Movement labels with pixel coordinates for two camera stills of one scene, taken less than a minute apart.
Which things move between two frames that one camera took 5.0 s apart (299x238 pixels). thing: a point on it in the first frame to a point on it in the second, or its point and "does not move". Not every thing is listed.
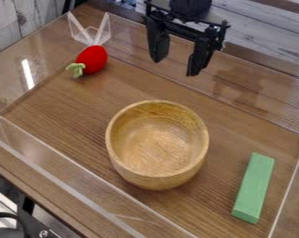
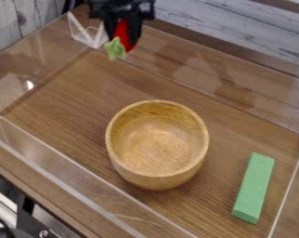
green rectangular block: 253,188 does not move
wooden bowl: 156,142 does not move
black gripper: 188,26 to 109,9
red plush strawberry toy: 89,61 to 119,46
